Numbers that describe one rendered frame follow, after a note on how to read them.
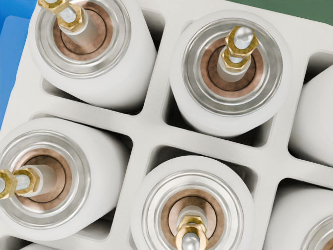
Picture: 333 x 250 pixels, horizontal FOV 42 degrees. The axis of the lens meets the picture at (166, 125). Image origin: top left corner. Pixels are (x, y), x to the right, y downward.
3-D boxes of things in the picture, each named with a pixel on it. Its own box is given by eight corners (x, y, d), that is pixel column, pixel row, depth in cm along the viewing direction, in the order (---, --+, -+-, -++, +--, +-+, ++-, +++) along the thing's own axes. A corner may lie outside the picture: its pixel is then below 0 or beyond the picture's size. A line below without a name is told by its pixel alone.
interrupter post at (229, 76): (213, 81, 33) (214, 73, 30) (217, 50, 33) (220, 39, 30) (244, 86, 33) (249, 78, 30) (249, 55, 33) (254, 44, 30)
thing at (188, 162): (227, 150, 50) (245, 145, 32) (242, 233, 50) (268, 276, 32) (146, 163, 51) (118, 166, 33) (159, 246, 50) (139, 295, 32)
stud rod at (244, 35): (225, 69, 32) (234, 41, 24) (227, 55, 32) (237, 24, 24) (239, 71, 31) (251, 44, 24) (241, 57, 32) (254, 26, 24)
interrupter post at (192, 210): (205, 201, 33) (206, 206, 29) (211, 233, 32) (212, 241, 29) (173, 206, 33) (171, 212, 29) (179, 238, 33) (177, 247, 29)
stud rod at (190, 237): (194, 234, 30) (193, 259, 23) (182, 226, 30) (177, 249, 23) (201, 222, 30) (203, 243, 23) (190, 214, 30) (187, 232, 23)
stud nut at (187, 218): (194, 248, 29) (194, 250, 28) (173, 233, 29) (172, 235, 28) (210, 222, 29) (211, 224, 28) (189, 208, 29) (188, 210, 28)
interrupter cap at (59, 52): (71, 99, 34) (68, 97, 33) (19, 22, 35) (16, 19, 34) (150, 43, 34) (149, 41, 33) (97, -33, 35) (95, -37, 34)
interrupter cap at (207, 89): (174, 109, 33) (174, 108, 33) (190, 13, 34) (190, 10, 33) (273, 125, 33) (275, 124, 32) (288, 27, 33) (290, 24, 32)
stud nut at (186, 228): (194, 261, 25) (194, 265, 24) (169, 245, 25) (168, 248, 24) (212, 232, 25) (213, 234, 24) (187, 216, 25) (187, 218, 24)
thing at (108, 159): (127, 122, 51) (90, 103, 33) (144, 203, 51) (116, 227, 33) (49, 141, 52) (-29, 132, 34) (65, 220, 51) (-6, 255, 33)
